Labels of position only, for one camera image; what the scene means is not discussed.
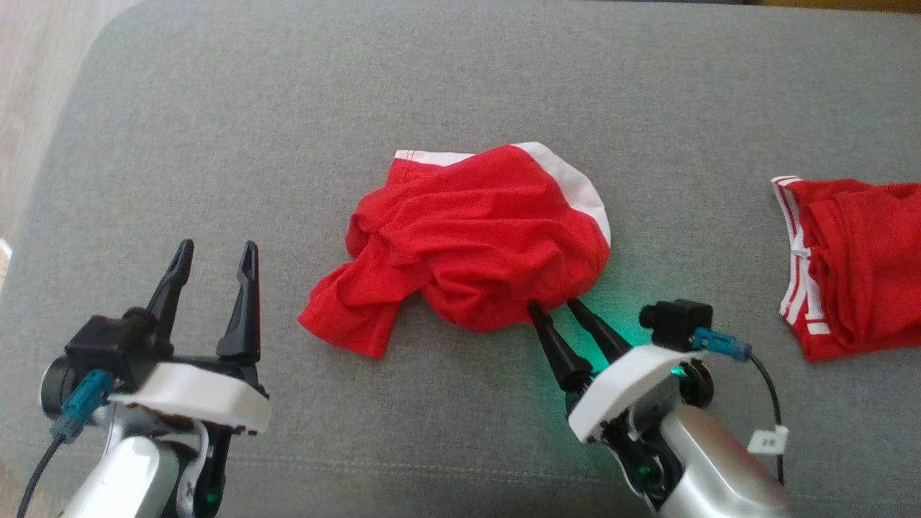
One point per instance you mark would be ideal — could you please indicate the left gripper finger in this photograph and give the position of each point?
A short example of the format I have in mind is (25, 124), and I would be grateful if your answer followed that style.
(246, 316)
(169, 302)

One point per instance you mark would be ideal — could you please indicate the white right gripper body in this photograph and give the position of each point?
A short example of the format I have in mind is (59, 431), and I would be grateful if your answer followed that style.
(626, 388)

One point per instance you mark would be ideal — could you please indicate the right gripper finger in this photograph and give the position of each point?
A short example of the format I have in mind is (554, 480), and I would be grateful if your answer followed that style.
(601, 334)
(561, 356)

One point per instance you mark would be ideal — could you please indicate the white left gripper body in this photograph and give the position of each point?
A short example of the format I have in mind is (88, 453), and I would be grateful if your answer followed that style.
(194, 396)

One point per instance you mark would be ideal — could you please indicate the red shorts with white trim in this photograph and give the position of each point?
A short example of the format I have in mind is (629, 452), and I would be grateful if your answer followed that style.
(468, 237)

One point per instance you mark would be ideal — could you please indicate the red shirt with white sleeves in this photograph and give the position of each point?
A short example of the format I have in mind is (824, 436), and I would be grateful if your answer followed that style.
(863, 273)

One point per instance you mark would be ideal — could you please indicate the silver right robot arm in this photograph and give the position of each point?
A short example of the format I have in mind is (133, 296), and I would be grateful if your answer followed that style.
(719, 467)

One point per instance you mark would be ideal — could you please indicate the grey sofa ottoman cushion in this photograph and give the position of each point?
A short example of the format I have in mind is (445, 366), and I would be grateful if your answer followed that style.
(288, 144)

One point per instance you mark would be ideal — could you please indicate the yellow sofa backrest cushion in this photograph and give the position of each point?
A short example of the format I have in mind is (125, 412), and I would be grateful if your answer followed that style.
(827, 4)

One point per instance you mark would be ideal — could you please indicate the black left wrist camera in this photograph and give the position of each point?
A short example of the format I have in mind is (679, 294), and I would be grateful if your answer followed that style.
(108, 345)

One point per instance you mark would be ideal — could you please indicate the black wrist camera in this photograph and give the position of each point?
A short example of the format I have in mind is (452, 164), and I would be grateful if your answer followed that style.
(108, 345)
(680, 320)

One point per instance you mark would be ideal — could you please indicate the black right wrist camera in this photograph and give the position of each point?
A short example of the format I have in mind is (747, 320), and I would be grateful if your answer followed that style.
(680, 320)

